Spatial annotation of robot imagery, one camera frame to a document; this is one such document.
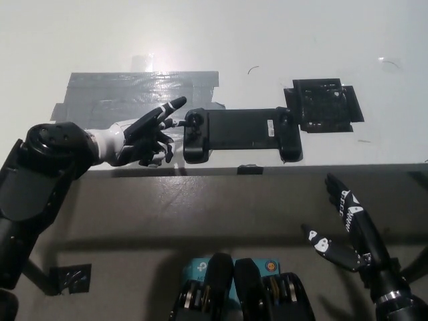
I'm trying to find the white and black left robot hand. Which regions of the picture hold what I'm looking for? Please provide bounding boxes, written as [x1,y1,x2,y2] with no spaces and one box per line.
[87,96,187,167]

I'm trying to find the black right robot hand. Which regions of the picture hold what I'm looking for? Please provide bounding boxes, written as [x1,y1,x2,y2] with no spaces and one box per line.
[300,173,411,300]

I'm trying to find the grey duct tape patch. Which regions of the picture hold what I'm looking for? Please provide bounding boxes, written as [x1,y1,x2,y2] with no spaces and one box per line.
[49,70,227,134]

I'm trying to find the black square tape patch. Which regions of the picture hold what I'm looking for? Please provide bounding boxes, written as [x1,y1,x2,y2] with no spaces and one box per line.
[283,77,365,134]

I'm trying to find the small black tape strip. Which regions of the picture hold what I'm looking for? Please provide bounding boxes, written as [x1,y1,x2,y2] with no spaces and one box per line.
[236,163,263,175]

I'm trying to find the black table leg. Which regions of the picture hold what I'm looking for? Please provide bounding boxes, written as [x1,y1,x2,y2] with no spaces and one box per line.
[397,240,428,285]
[25,249,58,296]

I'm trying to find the black mobile game controller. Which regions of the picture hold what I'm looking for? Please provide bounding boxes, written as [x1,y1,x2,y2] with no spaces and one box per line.
[183,106,304,165]

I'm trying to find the clear tape piece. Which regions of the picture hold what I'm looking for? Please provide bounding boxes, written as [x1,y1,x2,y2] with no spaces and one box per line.
[377,56,401,70]

